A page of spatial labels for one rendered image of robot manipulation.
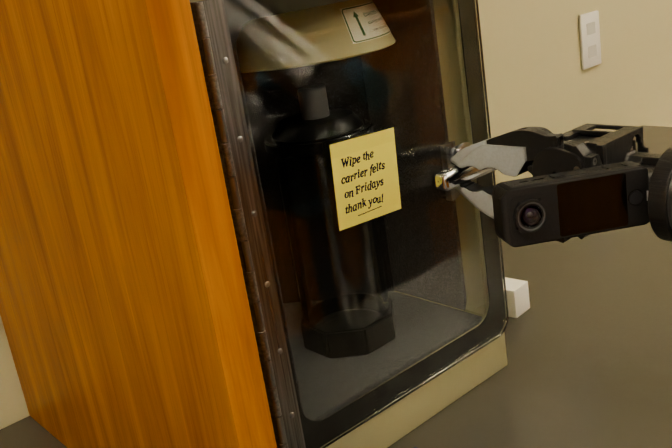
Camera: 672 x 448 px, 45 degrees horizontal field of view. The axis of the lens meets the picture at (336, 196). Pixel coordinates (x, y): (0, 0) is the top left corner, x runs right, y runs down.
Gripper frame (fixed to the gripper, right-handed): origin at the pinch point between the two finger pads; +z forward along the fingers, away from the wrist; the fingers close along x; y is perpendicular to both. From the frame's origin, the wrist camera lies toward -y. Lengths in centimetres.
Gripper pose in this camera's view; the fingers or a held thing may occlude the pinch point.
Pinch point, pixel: (459, 175)
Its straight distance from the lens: 73.0
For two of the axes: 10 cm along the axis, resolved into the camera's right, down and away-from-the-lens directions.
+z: -6.5, -1.2, 7.5
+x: -1.5, -9.5, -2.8
